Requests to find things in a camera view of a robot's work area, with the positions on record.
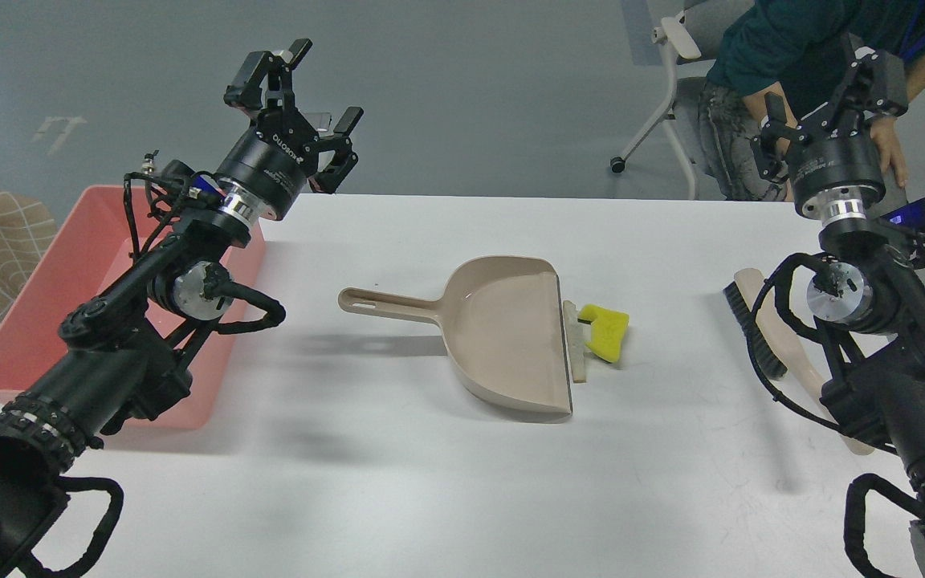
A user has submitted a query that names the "white office chair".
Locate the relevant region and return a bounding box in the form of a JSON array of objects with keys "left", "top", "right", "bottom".
[{"left": 610, "top": 0, "right": 752, "bottom": 201}]

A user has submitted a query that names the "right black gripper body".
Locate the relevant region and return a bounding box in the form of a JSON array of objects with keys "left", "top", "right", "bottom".
[{"left": 784, "top": 108, "right": 887, "bottom": 219}]

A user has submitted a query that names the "yellow sponge piece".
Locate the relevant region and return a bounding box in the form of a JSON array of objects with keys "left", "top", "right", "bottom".
[{"left": 577, "top": 303, "right": 630, "bottom": 364}]

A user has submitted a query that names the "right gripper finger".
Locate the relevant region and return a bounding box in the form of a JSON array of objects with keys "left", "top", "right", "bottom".
[
  {"left": 752, "top": 92, "right": 801, "bottom": 184},
  {"left": 827, "top": 36, "right": 910, "bottom": 129}
]

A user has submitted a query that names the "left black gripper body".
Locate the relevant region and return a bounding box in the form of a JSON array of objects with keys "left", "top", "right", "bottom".
[{"left": 215, "top": 91, "right": 333, "bottom": 221}]

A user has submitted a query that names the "person in teal sweater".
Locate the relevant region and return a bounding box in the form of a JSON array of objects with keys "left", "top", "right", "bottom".
[{"left": 698, "top": 1, "right": 925, "bottom": 201}]

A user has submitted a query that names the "beige plastic dustpan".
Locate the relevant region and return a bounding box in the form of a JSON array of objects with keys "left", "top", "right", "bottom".
[{"left": 338, "top": 255, "right": 573, "bottom": 420}]

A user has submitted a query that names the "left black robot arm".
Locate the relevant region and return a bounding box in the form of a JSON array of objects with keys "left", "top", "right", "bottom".
[{"left": 0, "top": 38, "right": 363, "bottom": 577}]

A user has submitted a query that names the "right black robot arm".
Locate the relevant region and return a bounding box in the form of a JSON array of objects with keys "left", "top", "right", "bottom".
[{"left": 749, "top": 33, "right": 925, "bottom": 577}]

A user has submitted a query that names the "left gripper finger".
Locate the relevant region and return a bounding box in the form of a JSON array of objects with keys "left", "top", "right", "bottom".
[
  {"left": 308, "top": 107, "right": 365, "bottom": 194},
  {"left": 224, "top": 38, "right": 313, "bottom": 111}
]

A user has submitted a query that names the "pink plastic bin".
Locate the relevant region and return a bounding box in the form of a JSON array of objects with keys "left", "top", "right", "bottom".
[{"left": 0, "top": 185, "right": 267, "bottom": 430}]

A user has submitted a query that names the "beige brush with black bristles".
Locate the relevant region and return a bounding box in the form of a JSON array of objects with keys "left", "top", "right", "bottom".
[{"left": 723, "top": 268, "right": 833, "bottom": 421}]

